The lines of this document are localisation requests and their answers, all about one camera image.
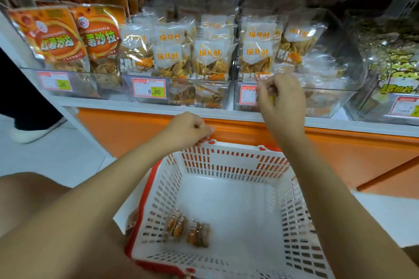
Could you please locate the person's right hand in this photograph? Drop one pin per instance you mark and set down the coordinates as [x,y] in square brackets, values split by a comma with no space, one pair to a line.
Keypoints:
[283,109]

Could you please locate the person's left hand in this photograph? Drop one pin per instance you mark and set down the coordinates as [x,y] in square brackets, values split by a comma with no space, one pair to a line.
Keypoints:
[186,131]

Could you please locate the white snack shelf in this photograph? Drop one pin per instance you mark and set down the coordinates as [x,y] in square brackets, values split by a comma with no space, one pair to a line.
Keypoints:
[196,113]

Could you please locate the pile of small brown snacks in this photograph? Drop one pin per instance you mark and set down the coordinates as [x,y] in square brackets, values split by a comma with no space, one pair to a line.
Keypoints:
[196,231]

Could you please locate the white red-rimmed shopping basket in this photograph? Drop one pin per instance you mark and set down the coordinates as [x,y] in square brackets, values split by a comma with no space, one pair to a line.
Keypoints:
[308,223]

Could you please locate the stack of orange packets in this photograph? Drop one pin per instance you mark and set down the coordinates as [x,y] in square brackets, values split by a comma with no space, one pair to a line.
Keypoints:
[52,37]

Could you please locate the person's left forearm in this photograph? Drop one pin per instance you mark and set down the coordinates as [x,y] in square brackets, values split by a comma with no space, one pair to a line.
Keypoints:
[78,223]

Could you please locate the person's right forearm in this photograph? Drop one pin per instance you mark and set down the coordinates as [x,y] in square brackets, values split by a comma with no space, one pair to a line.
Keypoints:
[347,223]

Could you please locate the orange shelf base panel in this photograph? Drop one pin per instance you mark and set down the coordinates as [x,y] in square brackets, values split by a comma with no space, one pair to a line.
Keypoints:
[366,154]

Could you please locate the yellow hamster snack packets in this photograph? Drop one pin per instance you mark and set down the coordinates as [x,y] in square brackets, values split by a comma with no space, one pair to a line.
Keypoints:
[399,69]

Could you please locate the white yellow price tag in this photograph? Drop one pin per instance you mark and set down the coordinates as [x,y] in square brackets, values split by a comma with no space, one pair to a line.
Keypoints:
[247,95]
[404,107]
[54,81]
[149,87]

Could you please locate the white shoe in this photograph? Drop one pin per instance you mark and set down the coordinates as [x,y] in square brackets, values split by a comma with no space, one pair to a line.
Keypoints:
[36,131]

